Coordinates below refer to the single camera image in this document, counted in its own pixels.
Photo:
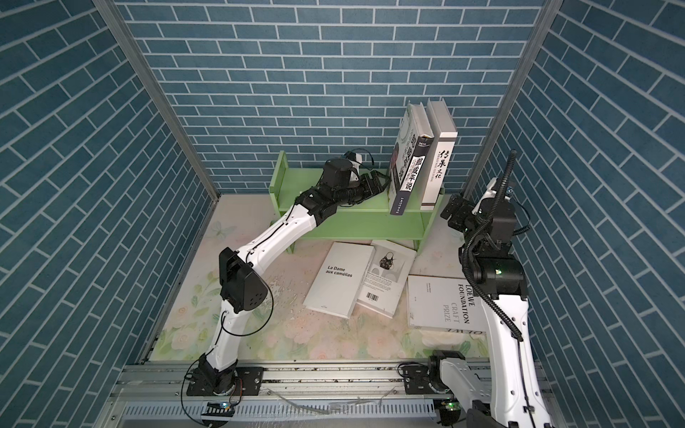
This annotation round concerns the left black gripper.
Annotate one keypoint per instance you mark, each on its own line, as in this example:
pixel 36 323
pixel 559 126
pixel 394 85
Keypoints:
pixel 374 188

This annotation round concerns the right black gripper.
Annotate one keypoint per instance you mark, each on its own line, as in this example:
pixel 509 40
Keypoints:
pixel 466 206

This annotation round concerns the Chinese book with man portrait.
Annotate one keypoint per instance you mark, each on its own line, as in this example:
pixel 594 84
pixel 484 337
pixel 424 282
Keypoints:
pixel 411 147

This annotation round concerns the large white black-spine book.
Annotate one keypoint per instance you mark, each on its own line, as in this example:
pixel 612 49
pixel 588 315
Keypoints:
pixel 439 157

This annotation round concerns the white La Dame aux camelias book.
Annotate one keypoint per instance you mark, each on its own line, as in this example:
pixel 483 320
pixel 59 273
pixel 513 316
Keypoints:
pixel 336 287

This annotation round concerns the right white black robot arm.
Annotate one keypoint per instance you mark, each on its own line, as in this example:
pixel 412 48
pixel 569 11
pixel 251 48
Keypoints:
pixel 499 284

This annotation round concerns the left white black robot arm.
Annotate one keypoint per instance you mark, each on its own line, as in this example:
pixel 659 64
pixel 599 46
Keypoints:
pixel 343 182

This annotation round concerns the green two-tier shelf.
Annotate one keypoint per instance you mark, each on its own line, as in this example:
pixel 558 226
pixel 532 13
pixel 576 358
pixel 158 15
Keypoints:
pixel 370 220

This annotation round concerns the white book with barcode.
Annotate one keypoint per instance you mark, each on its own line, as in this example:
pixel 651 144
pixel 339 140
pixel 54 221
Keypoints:
pixel 386 277

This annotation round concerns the white Loewe Foundation Craft Prize book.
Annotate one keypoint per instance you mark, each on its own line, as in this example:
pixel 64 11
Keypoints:
pixel 444 304

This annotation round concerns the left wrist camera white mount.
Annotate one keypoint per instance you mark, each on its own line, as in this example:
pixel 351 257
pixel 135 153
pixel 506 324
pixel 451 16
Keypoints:
pixel 357 160

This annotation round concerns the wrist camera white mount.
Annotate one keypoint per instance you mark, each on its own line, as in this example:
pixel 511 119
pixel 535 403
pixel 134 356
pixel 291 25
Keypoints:
pixel 490 193
pixel 357 160

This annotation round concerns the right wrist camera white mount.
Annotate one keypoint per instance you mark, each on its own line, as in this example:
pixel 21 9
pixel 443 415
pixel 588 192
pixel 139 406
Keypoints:
pixel 490 193

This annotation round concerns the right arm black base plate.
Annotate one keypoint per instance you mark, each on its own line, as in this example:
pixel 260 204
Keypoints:
pixel 419 379

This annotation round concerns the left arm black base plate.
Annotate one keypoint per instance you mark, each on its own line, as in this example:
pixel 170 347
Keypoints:
pixel 241 381

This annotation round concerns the aluminium mounting rail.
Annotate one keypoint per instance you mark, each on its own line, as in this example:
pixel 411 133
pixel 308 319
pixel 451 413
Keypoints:
pixel 333 379

